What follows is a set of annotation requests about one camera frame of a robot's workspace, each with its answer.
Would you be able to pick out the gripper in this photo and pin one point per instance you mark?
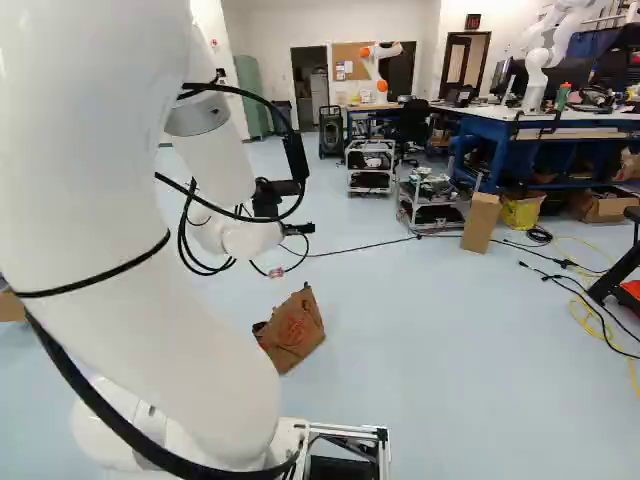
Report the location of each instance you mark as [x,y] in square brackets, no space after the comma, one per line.
[267,200]

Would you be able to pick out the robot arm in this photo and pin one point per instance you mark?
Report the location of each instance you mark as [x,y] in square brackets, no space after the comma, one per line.
[100,200]

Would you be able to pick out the brown paper grocery bag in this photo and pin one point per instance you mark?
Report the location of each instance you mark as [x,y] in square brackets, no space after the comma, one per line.
[295,330]

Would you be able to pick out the yellow bag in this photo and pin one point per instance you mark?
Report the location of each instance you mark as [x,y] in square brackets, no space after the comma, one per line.
[520,210]

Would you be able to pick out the black wheeled case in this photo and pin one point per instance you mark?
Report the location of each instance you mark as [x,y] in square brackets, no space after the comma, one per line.
[331,132]

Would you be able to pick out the low cart with electronics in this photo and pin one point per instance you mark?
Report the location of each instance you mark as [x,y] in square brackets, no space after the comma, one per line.
[430,200]

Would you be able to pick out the black office chair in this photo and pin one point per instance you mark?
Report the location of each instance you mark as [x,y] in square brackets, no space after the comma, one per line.
[415,122]

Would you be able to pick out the tall brown cardboard box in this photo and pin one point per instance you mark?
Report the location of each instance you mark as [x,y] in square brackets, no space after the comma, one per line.
[481,222]

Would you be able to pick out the blue workbench table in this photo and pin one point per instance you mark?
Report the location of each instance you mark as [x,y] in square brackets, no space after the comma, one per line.
[550,120]

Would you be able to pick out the white robot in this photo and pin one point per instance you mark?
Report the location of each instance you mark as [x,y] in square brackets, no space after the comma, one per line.
[536,75]

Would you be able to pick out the open cardboard box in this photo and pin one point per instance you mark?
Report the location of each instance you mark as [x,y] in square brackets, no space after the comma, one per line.
[607,207]

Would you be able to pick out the black metal stand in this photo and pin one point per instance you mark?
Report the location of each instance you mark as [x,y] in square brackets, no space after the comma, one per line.
[617,272]

